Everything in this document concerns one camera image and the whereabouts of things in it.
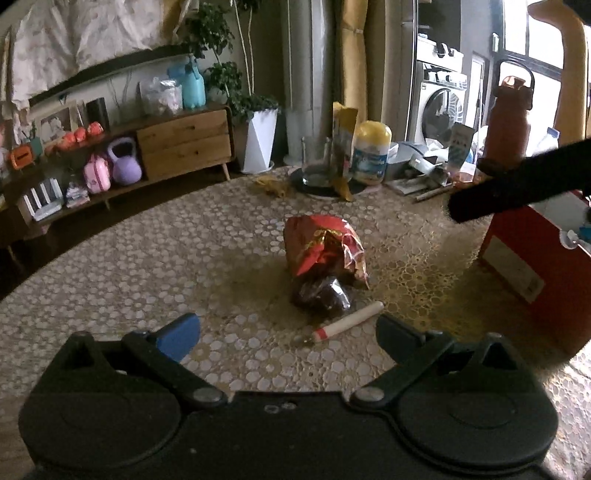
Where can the yellow crumpled wrapper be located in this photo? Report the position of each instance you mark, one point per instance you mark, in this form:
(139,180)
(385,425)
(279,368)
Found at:
(272,185)

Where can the wooden sideboard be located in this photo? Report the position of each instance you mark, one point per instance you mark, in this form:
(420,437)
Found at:
(184,145)

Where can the teal bottle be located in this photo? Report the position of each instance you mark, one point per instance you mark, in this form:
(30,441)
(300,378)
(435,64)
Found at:
(193,87)

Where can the white green carton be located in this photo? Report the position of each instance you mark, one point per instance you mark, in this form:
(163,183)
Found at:
(461,145)

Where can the dark brown snack packet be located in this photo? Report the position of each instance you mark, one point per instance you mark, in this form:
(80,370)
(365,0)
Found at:
(323,295)

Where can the clear plastic water bottle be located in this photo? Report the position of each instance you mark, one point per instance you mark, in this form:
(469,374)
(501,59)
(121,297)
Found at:
(548,141)

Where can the grey box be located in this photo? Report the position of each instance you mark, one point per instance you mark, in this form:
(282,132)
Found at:
(406,159)

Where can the grey pipe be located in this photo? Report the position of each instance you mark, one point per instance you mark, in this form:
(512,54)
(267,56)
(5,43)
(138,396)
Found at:
(309,69)

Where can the white slatted rack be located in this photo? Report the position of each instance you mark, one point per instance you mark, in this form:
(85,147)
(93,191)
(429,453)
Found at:
(44,201)

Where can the purple kettlebell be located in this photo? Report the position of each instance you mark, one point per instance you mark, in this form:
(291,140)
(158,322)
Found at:
(125,168)

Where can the red snack bag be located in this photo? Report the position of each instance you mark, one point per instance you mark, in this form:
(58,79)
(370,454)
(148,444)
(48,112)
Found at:
(323,247)

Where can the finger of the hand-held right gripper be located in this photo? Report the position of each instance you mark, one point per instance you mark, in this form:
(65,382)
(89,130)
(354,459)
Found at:
(521,184)

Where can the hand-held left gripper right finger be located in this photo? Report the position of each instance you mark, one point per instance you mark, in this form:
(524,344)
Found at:
(397,336)

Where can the green potted plant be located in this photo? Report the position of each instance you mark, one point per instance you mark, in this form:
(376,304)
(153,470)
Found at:
(221,78)

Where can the small stack of packets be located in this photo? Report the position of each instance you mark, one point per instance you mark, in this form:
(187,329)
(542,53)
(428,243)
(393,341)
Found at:
(77,196)

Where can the black speaker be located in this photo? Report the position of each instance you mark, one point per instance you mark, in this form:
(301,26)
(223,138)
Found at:
(98,115)

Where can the clear drinking glass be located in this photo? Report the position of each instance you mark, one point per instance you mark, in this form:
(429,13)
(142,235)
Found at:
(316,161)

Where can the picture frame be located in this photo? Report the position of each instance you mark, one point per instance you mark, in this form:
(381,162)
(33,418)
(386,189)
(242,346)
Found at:
(55,127)

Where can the pink case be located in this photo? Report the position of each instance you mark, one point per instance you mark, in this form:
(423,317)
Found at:
(97,175)

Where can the floral cloth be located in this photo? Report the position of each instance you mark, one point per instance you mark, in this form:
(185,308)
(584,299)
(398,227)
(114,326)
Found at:
(69,41)

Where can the yellow-lid wipes canister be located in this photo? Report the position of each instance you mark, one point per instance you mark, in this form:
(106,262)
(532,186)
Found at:
(371,154)

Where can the metal pen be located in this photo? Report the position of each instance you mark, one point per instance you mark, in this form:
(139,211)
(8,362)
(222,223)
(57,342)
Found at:
(434,193)

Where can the yellow rolled mat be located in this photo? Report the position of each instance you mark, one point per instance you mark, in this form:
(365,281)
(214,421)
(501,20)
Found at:
(353,55)

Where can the orange box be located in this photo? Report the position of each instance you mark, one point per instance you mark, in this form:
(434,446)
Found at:
(23,157)

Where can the white washing machine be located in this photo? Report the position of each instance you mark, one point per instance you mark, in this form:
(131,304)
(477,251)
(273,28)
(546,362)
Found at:
(438,101)

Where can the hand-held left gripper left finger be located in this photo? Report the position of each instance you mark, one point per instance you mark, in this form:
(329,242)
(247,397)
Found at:
(178,334)

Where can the white planter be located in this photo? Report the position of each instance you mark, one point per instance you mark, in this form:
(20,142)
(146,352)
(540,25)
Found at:
(261,143)

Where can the dark round coaster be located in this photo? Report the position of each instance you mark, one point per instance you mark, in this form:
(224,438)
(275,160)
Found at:
(298,182)

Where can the red cardboard box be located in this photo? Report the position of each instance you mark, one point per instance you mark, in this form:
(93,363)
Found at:
(554,286)

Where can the patterned tablecloth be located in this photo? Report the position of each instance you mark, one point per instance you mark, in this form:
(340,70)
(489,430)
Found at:
(138,277)

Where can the orange toy figure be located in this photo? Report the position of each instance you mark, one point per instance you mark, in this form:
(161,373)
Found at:
(78,136)
(95,129)

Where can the clear plastic jar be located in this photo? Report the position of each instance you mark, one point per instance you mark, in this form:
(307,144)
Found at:
(161,99)

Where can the white red-tipped stick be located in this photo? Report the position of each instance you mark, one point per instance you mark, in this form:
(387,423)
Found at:
(348,321)

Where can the red water bottle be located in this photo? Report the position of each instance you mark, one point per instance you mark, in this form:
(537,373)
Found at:
(505,124)

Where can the yellow standing snack bag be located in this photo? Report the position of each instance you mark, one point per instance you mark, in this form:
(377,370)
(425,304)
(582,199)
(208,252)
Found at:
(344,138)

